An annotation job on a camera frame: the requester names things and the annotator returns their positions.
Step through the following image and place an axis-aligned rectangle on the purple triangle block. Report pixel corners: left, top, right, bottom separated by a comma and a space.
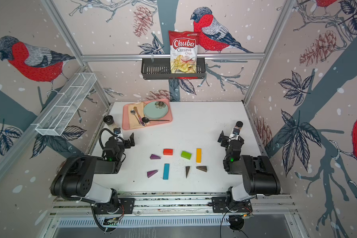
150, 154, 161, 160
147, 170, 158, 178

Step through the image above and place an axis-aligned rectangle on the red rectangular block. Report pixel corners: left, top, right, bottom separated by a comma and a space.
163, 149, 174, 156

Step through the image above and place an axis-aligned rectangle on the green rectangular block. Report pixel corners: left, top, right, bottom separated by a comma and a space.
180, 151, 192, 160

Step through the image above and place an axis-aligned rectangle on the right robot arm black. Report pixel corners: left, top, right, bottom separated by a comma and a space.
218, 132, 281, 203

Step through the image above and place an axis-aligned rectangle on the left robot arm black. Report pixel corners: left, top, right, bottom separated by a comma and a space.
50, 128, 135, 210

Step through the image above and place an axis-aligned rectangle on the brown spice jar black lid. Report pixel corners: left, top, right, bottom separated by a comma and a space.
230, 121, 244, 138

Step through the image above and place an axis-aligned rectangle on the black ladle spoon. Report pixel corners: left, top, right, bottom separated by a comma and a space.
141, 117, 170, 124

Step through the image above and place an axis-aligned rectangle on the orange long block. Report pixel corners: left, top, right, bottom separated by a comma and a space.
196, 148, 202, 164

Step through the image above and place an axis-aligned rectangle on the silver spoon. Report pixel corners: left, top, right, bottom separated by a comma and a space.
131, 110, 144, 126

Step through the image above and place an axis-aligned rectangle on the white spice jar black lid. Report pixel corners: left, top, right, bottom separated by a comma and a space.
103, 115, 118, 131

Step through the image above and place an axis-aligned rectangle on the beige napkin on tray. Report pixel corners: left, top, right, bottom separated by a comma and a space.
126, 102, 146, 129

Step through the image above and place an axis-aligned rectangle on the brown triangle block right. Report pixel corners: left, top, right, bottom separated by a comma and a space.
196, 166, 207, 172

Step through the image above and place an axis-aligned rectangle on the brown triangle block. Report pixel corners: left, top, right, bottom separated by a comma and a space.
196, 166, 207, 172
185, 166, 190, 178

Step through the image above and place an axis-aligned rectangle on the light green plate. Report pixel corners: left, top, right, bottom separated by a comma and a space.
143, 101, 169, 120

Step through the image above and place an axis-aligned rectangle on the pink tray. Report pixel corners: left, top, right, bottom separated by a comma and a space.
122, 99, 173, 131

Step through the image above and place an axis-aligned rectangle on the teal long block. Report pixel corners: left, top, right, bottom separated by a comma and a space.
163, 164, 170, 180

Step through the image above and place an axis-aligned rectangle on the brown triangle block left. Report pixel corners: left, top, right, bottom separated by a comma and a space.
185, 166, 190, 178

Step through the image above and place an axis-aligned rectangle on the Chuba cassava chips bag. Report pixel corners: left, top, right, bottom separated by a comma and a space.
169, 31, 199, 74

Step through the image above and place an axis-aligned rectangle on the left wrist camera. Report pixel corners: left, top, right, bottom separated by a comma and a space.
113, 127, 123, 140

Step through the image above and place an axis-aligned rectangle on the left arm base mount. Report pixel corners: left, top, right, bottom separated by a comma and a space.
94, 198, 135, 215

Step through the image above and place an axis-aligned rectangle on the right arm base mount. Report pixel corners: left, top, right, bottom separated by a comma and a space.
207, 197, 252, 214

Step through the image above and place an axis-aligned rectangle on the white wire mesh shelf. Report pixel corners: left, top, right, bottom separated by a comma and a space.
35, 72, 97, 136

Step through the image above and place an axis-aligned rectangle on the black wall basket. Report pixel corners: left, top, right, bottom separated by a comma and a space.
141, 58, 206, 80

